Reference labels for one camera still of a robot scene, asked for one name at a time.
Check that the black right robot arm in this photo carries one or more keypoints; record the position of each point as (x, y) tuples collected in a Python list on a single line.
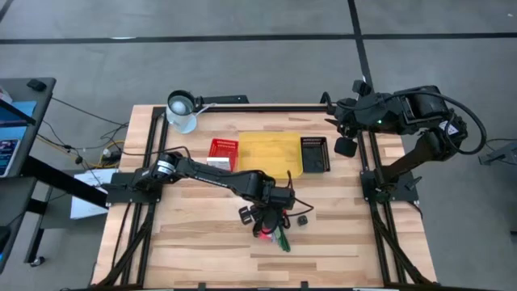
[(424, 109)]

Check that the yellow cutting board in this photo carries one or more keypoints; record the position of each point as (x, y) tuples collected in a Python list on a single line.
[(268, 153)]

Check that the white paper sheets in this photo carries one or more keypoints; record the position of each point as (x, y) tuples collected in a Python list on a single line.
[(87, 210)]

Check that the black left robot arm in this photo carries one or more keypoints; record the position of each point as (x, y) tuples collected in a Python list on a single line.
[(218, 178)]

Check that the grey desk with black legs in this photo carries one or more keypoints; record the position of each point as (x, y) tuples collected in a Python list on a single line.
[(40, 101)]

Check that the grey stand foot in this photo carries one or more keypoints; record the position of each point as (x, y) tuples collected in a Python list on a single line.
[(501, 155)]

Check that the black slotted basket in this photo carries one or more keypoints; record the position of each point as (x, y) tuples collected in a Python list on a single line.
[(315, 155)]

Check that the red slotted basket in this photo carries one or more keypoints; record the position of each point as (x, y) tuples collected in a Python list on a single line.
[(224, 147)]

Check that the black cube charger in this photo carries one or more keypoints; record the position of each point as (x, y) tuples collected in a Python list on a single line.
[(302, 220)]

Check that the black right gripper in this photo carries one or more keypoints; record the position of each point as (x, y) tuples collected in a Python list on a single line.
[(359, 115)]

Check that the small black desk object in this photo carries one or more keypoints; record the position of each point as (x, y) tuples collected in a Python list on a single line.
[(36, 85)]

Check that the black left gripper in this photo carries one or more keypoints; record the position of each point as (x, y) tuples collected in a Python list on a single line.
[(280, 198)]

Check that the black aluminium table frame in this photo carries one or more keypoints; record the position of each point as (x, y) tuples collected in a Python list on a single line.
[(258, 108)]

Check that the blue lit screen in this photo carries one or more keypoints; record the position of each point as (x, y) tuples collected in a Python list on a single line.
[(16, 117)]

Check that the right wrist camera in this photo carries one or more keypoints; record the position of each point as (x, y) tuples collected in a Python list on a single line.
[(361, 87)]

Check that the white power plug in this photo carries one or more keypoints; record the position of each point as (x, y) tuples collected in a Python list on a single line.
[(108, 153)]

